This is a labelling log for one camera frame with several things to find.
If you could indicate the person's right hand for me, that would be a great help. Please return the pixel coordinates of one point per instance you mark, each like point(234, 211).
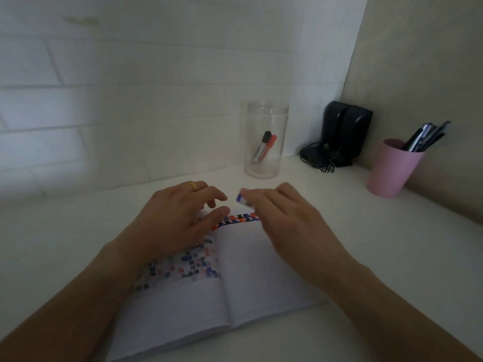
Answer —
point(298, 229)

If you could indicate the person's left hand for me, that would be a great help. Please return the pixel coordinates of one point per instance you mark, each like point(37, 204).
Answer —
point(166, 218)

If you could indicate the person's right thumb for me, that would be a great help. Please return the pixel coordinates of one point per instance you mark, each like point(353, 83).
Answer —
point(262, 222)

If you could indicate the person's left thumb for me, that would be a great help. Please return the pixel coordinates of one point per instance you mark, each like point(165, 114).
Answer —
point(216, 217)

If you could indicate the white marker with blue cap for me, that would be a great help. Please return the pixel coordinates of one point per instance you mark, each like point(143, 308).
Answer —
point(241, 199)

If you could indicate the white notebook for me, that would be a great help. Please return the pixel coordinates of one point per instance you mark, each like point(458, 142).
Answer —
point(245, 275)

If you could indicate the person's right forearm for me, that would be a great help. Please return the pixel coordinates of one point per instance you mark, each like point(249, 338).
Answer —
point(396, 316)

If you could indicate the person's left forearm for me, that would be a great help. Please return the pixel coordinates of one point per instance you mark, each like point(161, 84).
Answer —
point(64, 309)

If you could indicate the clear plastic jar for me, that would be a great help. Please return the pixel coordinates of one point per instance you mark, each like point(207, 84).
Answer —
point(266, 146)

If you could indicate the marker with black cap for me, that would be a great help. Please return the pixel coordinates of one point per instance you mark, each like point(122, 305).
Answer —
point(262, 145)

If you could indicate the marker with red cap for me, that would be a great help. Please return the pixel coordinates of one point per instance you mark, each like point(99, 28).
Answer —
point(270, 145)

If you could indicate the black desktop speaker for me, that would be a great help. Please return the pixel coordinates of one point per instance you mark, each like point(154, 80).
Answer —
point(332, 124)
point(356, 131)

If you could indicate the pink cup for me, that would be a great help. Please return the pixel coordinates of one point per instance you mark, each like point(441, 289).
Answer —
point(392, 169)

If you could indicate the bunch of dark pens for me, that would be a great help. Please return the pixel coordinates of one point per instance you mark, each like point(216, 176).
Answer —
point(424, 137)

